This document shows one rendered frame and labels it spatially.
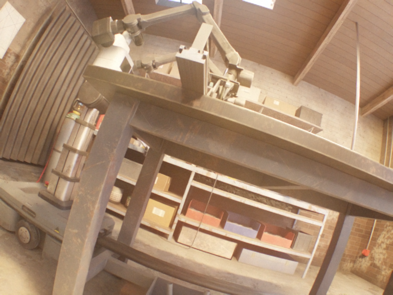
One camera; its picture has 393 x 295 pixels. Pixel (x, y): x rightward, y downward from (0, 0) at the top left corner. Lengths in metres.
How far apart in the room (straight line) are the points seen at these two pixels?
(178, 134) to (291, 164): 0.34
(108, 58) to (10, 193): 0.93
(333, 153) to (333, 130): 3.15
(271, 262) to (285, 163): 2.02
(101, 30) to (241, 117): 0.94
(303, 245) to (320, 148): 2.10
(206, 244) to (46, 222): 1.68
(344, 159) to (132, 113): 0.62
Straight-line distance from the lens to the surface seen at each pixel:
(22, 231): 1.29
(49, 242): 1.17
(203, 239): 2.37
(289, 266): 2.69
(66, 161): 1.32
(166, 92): 0.58
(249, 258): 2.51
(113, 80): 0.65
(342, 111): 4.00
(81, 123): 1.31
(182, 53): 0.45
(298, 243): 2.62
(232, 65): 0.97
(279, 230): 2.96
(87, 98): 1.29
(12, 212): 1.36
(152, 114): 0.65
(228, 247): 2.41
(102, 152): 0.66
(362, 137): 4.13
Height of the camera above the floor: 0.66
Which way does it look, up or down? 9 degrees up
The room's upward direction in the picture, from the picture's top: 20 degrees clockwise
